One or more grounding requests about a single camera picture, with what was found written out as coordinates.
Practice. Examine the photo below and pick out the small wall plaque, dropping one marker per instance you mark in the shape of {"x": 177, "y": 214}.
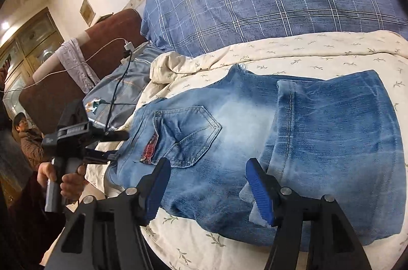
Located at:
{"x": 87, "y": 12}

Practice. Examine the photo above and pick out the wooden cabinet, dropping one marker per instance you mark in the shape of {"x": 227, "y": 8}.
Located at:
{"x": 26, "y": 50}

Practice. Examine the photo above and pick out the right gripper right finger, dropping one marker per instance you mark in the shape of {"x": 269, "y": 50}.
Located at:
{"x": 333, "y": 243}

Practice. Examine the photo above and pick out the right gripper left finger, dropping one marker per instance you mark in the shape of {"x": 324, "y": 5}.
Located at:
{"x": 106, "y": 234}

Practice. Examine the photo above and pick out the brown bed headboard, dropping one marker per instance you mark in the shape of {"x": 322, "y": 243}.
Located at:
{"x": 51, "y": 88}

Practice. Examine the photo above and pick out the person left hand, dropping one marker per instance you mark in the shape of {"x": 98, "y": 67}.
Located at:
{"x": 72, "y": 184}

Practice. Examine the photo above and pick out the grey plaid pillow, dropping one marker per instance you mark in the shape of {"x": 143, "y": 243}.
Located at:
{"x": 112, "y": 101}

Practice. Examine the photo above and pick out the blue denim jeans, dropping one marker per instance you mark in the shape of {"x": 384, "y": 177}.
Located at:
{"x": 339, "y": 136}

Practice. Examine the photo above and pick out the cream leaf-print sheet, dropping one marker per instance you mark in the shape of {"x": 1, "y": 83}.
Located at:
{"x": 182, "y": 244}

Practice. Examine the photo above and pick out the bystander in brown jacket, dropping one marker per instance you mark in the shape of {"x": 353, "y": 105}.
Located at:
{"x": 30, "y": 141}

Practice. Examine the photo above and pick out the white power strip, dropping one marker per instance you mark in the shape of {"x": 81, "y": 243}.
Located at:
{"x": 131, "y": 51}

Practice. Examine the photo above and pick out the lilac cloth on headboard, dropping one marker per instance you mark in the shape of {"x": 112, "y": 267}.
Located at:
{"x": 71, "y": 58}

